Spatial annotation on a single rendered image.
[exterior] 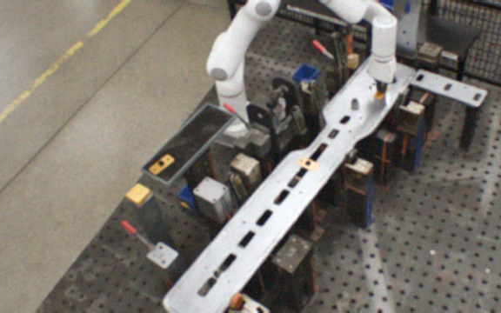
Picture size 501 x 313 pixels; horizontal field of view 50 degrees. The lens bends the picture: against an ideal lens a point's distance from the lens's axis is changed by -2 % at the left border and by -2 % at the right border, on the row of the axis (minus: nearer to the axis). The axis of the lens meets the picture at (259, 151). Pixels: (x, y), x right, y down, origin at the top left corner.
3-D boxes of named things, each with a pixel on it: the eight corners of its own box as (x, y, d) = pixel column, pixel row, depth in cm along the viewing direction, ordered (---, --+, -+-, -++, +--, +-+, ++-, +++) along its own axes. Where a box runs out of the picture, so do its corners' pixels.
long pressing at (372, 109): (210, 342, 157) (210, 340, 156) (156, 303, 168) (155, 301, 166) (419, 70, 223) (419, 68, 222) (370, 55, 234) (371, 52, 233)
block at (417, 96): (422, 155, 230) (428, 108, 210) (398, 145, 235) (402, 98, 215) (431, 141, 235) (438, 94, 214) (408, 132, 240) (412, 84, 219)
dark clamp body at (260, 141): (274, 213, 220) (262, 151, 192) (248, 200, 227) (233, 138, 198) (289, 196, 225) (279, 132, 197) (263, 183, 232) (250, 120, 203)
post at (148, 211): (173, 275, 207) (139, 209, 174) (159, 266, 210) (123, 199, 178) (185, 261, 210) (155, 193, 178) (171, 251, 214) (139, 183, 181)
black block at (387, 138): (390, 195, 219) (393, 147, 197) (366, 184, 224) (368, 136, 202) (398, 182, 223) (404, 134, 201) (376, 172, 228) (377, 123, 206)
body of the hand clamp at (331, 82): (340, 132, 245) (338, 73, 219) (327, 127, 248) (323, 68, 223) (346, 124, 248) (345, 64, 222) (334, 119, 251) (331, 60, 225)
